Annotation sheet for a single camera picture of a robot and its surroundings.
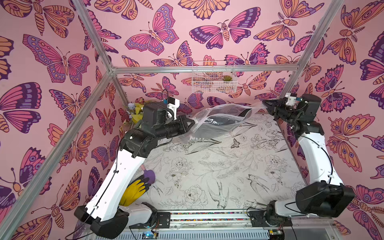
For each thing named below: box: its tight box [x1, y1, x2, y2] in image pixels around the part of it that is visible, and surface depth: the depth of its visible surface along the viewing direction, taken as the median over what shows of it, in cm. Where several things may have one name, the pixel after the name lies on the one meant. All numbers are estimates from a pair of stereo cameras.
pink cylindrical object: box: [143, 169, 156, 184], surface depth 92 cm
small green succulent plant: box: [222, 75, 233, 81], surface depth 94 cm
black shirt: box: [194, 108, 252, 138], surface depth 64 cm
